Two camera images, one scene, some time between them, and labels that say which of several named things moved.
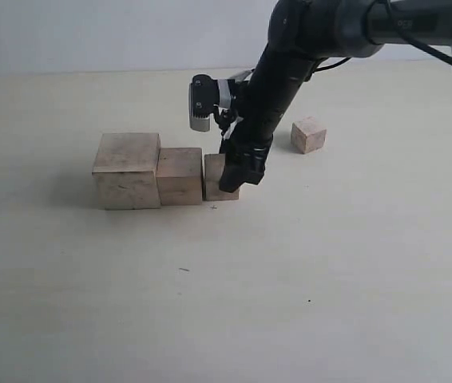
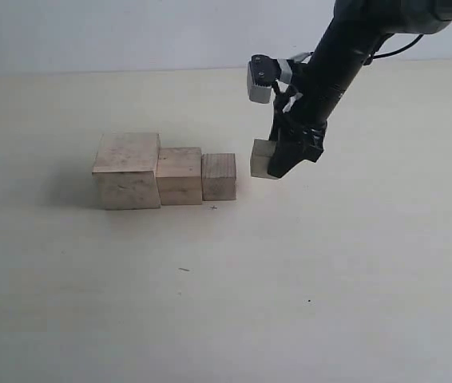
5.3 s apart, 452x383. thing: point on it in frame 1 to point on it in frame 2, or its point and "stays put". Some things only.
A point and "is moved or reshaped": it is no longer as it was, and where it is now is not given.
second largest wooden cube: (180, 176) stays put
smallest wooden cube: (307, 135) is moved or reshaped
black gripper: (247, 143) to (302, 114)
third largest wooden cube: (213, 168) stays put
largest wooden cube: (125, 167) stays put
